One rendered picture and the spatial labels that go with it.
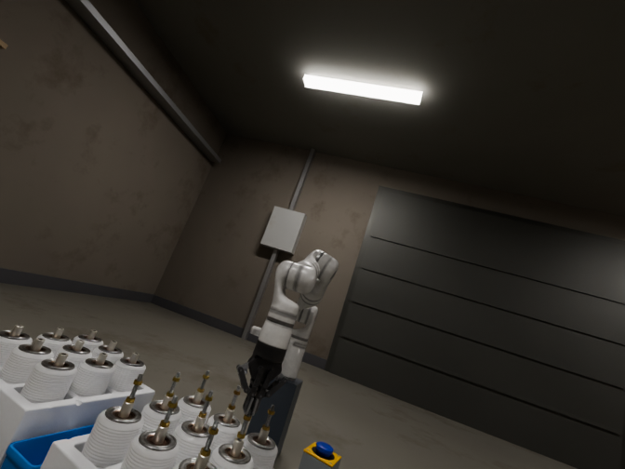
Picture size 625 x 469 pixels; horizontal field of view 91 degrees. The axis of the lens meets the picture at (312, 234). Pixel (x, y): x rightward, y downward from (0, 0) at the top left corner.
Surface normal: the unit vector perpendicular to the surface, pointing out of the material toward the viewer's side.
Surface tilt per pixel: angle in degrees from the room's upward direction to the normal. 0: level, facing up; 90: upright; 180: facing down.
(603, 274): 90
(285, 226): 90
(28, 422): 90
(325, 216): 90
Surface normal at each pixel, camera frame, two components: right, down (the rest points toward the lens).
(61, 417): 0.89, 0.20
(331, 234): -0.16, -0.29
